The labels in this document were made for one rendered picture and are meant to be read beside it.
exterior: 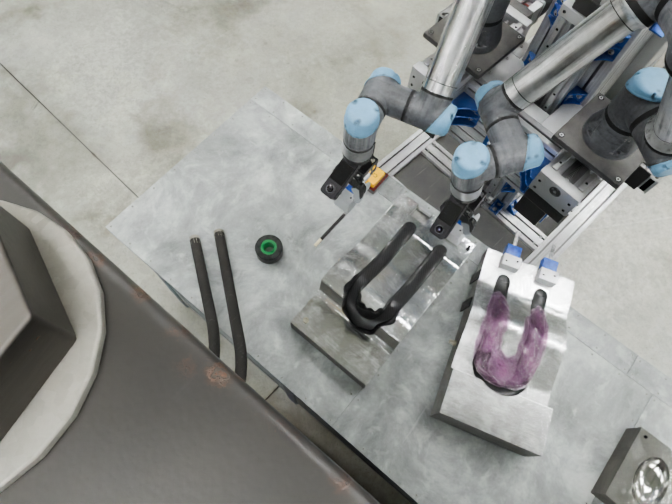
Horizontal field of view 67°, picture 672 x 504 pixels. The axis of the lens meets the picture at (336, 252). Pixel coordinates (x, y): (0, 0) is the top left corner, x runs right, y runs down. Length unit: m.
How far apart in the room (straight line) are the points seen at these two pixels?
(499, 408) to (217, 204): 0.98
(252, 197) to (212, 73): 1.48
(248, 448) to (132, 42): 3.09
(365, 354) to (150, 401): 1.18
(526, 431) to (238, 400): 1.22
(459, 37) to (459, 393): 0.82
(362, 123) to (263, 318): 0.63
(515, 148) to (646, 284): 1.72
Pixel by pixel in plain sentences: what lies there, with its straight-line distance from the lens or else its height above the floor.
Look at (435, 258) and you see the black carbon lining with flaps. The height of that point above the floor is 0.88.
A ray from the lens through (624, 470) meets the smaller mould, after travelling 1.52.
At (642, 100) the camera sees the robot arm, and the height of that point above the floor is 1.24.
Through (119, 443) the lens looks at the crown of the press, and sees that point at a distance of 0.20.
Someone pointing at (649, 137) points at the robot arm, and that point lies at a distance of 1.38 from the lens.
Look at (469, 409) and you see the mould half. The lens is 1.34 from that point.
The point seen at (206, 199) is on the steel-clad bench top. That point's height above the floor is 0.80.
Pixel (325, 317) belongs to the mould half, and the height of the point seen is 0.86.
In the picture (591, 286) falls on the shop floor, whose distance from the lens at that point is 2.64.
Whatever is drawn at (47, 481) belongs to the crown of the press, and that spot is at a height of 2.01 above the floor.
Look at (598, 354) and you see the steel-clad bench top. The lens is 1.62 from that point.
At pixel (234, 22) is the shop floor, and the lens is 3.21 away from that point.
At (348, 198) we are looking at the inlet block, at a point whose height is 0.96.
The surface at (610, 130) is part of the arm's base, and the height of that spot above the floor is 1.12.
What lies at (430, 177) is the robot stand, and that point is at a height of 0.21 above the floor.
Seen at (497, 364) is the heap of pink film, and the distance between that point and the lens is 1.40.
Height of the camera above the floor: 2.19
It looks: 68 degrees down
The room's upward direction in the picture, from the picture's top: 6 degrees clockwise
